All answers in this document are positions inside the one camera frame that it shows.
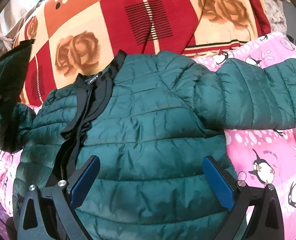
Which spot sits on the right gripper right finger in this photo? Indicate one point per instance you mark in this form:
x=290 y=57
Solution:
x=236 y=196

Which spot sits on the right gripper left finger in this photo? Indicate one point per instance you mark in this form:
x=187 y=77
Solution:
x=49 y=213

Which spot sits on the dark green puffer jacket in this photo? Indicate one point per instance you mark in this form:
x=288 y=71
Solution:
x=151 y=119

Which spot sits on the pink penguin quilt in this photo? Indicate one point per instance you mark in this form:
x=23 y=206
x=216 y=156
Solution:
x=259 y=157

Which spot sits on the red cream rose blanket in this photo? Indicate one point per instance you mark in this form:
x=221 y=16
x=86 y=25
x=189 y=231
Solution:
x=74 y=37

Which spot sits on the floral white bedsheet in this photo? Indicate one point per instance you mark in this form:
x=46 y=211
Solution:
x=275 y=14

